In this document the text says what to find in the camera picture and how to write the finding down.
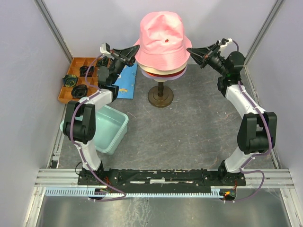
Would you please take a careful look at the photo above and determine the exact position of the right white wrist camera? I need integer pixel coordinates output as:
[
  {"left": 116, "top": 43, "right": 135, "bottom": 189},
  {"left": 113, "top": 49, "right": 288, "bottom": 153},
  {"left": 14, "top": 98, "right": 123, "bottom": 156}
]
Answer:
[{"left": 218, "top": 38, "right": 233, "bottom": 49}]

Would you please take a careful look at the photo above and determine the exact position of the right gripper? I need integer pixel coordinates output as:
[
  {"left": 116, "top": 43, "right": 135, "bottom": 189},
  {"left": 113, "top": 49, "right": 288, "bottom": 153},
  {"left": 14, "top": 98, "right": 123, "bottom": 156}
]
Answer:
[{"left": 186, "top": 44, "right": 227, "bottom": 77}]

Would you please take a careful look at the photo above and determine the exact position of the yellow blue rolled tie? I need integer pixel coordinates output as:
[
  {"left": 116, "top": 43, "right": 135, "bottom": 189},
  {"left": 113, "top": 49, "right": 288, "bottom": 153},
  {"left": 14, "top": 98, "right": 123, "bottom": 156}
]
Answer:
[{"left": 62, "top": 74, "right": 78, "bottom": 87}]

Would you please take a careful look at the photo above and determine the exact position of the aluminium corner post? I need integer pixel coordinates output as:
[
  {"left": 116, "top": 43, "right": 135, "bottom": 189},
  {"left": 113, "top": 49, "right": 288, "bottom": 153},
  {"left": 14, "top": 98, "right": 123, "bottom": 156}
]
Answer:
[
  {"left": 34, "top": 0, "right": 72, "bottom": 63},
  {"left": 244, "top": 0, "right": 285, "bottom": 67}
]

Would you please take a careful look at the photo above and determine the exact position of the light blue cable duct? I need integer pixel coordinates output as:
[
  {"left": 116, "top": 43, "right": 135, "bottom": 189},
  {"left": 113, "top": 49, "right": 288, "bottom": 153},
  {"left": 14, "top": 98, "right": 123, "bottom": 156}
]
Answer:
[{"left": 45, "top": 187, "right": 223, "bottom": 199}]

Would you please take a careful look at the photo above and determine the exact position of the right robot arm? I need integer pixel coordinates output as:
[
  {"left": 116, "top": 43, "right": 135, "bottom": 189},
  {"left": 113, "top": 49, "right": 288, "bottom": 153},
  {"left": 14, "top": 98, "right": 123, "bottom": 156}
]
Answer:
[{"left": 187, "top": 43, "right": 277, "bottom": 185}]

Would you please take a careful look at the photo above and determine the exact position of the blue printed cloth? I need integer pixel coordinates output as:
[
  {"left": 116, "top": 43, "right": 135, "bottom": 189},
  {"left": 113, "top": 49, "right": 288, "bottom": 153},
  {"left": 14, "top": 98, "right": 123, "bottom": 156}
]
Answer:
[{"left": 115, "top": 63, "right": 138, "bottom": 99}]

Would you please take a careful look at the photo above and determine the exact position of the left aluminium corner post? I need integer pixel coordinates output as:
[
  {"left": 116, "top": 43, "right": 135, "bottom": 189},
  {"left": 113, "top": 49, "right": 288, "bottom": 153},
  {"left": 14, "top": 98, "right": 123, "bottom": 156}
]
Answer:
[{"left": 34, "top": 0, "right": 72, "bottom": 63}]

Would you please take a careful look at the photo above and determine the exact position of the teal plastic basket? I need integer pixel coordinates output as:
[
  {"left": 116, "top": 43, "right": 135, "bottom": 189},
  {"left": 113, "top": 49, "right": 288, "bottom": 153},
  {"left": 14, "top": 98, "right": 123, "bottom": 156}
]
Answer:
[{"left": 60, "top": 104, "right": 129, "bottom": 156}]

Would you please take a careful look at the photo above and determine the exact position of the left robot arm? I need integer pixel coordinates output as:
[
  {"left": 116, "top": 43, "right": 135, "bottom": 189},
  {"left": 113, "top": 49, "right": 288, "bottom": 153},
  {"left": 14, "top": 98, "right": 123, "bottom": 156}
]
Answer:
[{"left": 62, "top": 43, "right": 140, "bottom": 184}]

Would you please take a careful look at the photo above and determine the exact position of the pink bucket hat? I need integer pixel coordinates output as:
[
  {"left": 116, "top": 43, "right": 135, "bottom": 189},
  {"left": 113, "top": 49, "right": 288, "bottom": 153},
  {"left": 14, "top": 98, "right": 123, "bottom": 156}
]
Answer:
[{"left": 135, "top": 11, "right": 192, "bottom": 70}]

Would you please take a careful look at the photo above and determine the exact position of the cream mannequin head stand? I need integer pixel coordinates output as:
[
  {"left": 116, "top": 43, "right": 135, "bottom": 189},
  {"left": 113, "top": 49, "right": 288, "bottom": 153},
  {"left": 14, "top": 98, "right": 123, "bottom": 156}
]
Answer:
[{"left": 148, "top": 81, "right": 174, "bottom": 108}]

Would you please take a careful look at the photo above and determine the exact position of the purple cable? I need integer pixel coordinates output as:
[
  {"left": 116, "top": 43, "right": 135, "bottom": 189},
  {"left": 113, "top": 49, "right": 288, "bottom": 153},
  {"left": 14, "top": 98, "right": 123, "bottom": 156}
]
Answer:
[
  {"left": 222, "top": 40, "right": 273, "bottom": 203},
  {"left": 70, "top": 53, "right": 127, "bottom": 202}
]

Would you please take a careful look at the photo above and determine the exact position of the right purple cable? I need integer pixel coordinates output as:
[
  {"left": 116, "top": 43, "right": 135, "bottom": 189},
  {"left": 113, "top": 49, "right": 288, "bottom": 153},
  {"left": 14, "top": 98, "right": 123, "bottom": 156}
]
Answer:
[{"left": 222, "top": 40, "right": 273, "bottom": 203}]

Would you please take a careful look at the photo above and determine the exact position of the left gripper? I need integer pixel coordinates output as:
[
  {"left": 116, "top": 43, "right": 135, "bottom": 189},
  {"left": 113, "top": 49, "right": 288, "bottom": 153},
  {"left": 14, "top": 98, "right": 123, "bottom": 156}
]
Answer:
[{"left": 110, "top": 45, "right": 143, "bottom": 85}]

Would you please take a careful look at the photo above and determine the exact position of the green patterned rolled tie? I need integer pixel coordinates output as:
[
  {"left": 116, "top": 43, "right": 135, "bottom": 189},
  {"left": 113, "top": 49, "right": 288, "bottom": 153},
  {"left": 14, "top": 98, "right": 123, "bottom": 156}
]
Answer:
[{"left": 96, "top": 56, "right": 111, "bottom": 68}]

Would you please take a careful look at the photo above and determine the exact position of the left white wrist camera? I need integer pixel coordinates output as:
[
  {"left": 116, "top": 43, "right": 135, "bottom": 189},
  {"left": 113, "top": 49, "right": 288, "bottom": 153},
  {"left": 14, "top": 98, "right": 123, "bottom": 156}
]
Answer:
[{"left": 100, "top": 43, "right": 111, "bottom": 57}]

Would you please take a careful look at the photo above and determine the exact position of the aluminium front rail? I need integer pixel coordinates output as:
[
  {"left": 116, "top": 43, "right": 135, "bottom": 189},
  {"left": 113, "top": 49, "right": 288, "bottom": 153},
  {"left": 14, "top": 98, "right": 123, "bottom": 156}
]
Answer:
[{"left": 35, "top": 169, "right": 294, "bottom": 189}]

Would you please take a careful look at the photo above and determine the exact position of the dark brown rolled tie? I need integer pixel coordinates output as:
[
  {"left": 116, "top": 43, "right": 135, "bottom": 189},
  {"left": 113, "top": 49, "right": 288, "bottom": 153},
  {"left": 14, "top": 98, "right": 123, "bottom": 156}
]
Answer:
[{"left": 71, "top": 84, "right": 88, "bottom": 99}]

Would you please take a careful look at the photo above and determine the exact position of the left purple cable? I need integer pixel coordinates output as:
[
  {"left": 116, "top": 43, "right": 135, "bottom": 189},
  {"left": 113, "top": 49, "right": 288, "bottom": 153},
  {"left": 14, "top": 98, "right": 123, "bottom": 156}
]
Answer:
[{"left": 70, "top": 53, "right": 127, "bottom": 202}]

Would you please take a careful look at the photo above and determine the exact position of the beige bucket hat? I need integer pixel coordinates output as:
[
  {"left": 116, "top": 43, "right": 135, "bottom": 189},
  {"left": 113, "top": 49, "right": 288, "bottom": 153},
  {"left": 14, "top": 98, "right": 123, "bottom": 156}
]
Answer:
[{"left": 138, "top": 63, "right": 187, "bottom": 74}]

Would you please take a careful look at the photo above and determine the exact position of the right aluminium corner post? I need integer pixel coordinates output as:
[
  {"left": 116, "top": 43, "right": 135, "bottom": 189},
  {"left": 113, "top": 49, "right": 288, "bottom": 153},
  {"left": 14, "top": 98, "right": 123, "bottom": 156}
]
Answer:
[{"left": 244, "top": 0, "right": 285, "bottom": 67}]

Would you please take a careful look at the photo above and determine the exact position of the dark red hat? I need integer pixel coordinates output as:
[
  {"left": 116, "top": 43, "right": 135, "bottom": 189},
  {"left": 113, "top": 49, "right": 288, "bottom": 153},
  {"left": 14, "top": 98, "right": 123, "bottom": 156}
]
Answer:
[{"left": 146, "top": 69, "right": 186, "bottom": 78}]

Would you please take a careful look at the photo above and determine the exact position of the wooden compartment tray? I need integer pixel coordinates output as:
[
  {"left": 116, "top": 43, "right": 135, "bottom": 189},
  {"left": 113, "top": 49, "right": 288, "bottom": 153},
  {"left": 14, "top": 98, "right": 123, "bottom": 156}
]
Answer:
[{"left": 58, "top": 57, "right": 103, "bottom": 104}]

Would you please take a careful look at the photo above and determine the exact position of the purple bucket hat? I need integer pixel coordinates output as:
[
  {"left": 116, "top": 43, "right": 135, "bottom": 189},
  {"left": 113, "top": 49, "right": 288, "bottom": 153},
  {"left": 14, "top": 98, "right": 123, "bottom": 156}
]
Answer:
[{"left": 141, "top": 68, "right": 187, "bottom": 81}]

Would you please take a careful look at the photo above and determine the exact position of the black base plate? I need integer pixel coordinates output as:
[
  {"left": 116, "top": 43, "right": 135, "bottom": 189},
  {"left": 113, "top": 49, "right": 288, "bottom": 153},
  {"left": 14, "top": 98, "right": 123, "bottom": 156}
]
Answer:
[{"left": 77, "top": 168, "right": 247, "bottom": 192}]

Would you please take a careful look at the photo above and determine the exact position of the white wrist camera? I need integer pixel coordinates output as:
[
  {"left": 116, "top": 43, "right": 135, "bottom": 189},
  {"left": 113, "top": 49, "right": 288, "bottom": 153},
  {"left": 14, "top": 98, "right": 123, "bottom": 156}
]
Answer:
[
  {"left": 100, "top": 43, "right": 111, "bottom": 57},
  {"left": 218, "top": 38, "right": 233, "bottom": 49}
]

